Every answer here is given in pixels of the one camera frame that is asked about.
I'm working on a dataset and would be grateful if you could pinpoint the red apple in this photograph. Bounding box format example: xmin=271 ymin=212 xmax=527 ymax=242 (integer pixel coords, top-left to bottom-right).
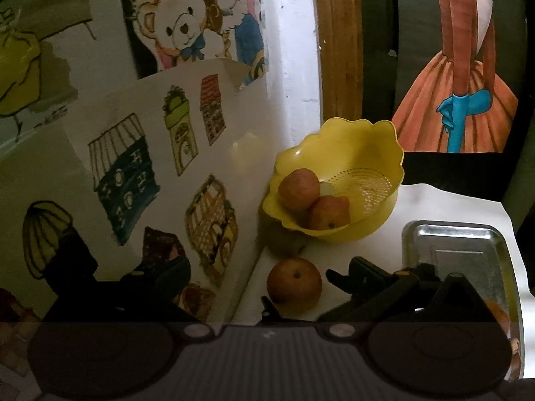
xmin=266 ymin=257 xmax=323 ymax=313
xmin=279 ymin=168 xmax=320 ymax=211
xmin=307 ymin=195 xmax=351 ymax=230

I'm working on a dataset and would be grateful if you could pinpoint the small orange tangerine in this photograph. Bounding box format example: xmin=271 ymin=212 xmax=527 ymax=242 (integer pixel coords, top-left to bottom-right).
xmin=484 ymin=300 xmax=512 ymax=336

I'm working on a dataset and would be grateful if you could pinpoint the small brown walnut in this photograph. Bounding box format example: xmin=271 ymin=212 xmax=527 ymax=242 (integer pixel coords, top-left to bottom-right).
xmin=506 ymin=338 xmax=521 ymax=382

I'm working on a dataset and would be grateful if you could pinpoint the small kiwi beside bowl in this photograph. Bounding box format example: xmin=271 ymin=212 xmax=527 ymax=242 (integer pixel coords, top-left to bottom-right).
xmin=265 ymin=222 xmax=310 ymax=258

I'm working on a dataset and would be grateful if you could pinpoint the metal baking tray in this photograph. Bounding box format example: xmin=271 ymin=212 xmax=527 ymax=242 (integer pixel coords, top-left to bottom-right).
xmin=402 ymin=220 xmax=524 ymax=379

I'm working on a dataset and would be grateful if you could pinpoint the colourful houses drawing paper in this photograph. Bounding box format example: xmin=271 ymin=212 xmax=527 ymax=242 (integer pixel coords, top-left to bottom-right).
xmin=1 ymin=60 xmax=282 ymax=322

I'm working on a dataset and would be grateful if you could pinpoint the red apple in bowl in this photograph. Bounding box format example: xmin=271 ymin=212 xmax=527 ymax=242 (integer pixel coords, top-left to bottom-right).
xmin=279 ymin=168 xmax=320 ymax=211

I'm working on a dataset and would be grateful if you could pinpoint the yellow plastic colander bowl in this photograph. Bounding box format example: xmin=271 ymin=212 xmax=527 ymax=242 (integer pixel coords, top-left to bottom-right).
xmin=263 ymin=117 xmax=405 ymax=244

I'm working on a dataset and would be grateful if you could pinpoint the orange dress lady poster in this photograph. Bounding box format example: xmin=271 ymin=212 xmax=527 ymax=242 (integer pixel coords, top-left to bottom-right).
xmin=393 ymin=0 xmax=518 ymax=154

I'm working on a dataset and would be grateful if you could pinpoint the boy with fan drawing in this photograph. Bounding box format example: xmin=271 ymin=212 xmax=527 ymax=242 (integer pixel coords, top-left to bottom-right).
xmin=1 ymin=0 xmax=135 ymax=144

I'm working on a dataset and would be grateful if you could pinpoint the dark cabinet door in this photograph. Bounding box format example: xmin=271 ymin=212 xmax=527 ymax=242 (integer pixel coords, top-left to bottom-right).
xmin=362 ymin=0 xmax=530 ymax=200

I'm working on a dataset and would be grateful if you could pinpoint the brown wooden door frame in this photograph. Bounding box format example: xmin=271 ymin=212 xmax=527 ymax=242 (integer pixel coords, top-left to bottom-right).
xmin=315 ymin=0 xmax=363 ymax=120

